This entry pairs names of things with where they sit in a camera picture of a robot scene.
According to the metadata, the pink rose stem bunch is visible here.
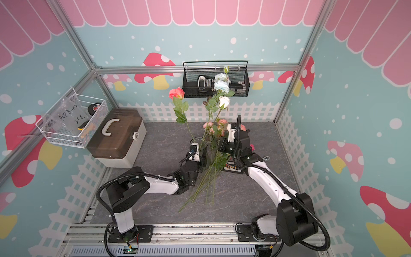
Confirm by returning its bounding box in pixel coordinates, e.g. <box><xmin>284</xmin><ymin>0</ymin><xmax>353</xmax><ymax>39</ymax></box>
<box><xmin>179</xmin><ymin>122</ymin><xmax>230</xmax><ymax>212</ymax></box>

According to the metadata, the clear glass vase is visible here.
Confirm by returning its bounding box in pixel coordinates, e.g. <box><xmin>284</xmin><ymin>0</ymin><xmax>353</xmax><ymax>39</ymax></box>
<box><xmin>188</xmin><ymin>137</ymin><xmax>208</xmax><ymax>170</ymax></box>

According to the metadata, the tall pink carnation stem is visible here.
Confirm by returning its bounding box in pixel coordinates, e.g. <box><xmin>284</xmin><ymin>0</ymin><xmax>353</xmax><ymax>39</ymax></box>
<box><xmin>169</xmin><ymin>87</ymin><xmax>196</xmax><ymax>142</ymax></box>

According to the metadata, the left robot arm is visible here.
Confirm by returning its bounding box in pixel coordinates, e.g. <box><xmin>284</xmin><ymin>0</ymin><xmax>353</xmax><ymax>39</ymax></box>
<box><xmin>96</xmin><ymin>153</ymin><xmax>205</xmax><ymax>243</ymax></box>

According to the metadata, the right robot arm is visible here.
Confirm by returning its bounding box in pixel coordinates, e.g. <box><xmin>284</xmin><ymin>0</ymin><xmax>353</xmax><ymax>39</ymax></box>
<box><xmin>218</xmin><ymin>116</ymin><xmax>331</xmax><ymax>252</ymax></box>

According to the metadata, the black connector board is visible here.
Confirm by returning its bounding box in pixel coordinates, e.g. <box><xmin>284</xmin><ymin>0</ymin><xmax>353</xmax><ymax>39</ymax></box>
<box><xmin>223</xmin><ymin>162</ymin><xmax>242</xmax><ymax>174</ymax></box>

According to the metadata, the white rose stem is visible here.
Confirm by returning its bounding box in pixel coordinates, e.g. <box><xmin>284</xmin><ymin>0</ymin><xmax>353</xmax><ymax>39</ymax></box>
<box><xmin>205</xmin><ymin>96</ymin><xmax>230</xmax><ymax>138</ymax></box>

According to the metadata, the white blue flower stem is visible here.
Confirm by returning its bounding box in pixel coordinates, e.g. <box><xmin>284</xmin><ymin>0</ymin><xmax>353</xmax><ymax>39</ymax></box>
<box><xmin>203</xmin><ymin>65</ymin><xmax>234</xmax><ymax>111</ymax></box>

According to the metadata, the brown lidded storage box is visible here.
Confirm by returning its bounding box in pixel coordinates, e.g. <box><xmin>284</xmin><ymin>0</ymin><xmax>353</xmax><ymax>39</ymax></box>
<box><xmin>86</xmin><ymin>109</ymin><xmax>147</xmax><ymax>169</ymax></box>

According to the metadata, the black tape roll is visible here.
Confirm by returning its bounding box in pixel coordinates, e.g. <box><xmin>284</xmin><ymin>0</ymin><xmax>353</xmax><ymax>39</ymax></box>
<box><xmin>87</xmin><ymin>103</ymin><xmax>101</xmax><ymax>116</ymax></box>

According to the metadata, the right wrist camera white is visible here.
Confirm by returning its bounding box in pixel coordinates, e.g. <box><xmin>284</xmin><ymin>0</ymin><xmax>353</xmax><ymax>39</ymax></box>
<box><xmin>227</xmin><ymin>123</ymin><xmax>237</xmax><ymax>142</ymax></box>

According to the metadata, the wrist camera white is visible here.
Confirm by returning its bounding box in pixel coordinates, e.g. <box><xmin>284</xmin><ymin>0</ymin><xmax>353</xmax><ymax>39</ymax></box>
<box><xmin>227</xmin><ymin>123</ymin><xmax>237</xmax><ymax>142</ymax></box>
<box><xmin>188</xmin><ymin>143</ymin><xmax>200</xmax><ymax>162</ymax></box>

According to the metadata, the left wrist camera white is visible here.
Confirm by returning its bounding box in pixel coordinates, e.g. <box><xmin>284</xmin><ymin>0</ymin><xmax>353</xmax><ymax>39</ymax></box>
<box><xmin>188</xmin><ymin>143</ymin><xmax>200</xmax><ymax>162</ymax></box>

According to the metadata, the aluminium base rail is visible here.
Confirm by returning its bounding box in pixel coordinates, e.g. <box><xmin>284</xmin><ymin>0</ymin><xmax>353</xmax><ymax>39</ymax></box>
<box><xmin>64</xmin><ymin>223</ymin><xmax>328</xmax><ymax>257</ymax></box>

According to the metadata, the black wire mesh basket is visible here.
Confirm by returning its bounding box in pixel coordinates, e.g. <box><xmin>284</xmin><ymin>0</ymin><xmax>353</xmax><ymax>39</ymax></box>
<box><xmin>183</xmin><ymin>61</ymin><xmax>250</xmax><ymax>98</ymax></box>

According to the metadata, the clear wire wall basket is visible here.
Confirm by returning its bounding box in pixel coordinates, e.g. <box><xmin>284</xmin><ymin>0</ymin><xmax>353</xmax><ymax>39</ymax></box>
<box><xmin>35</xmin><ymin>88</ymin><xmax>109</xmax><ymax>149</ymax></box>

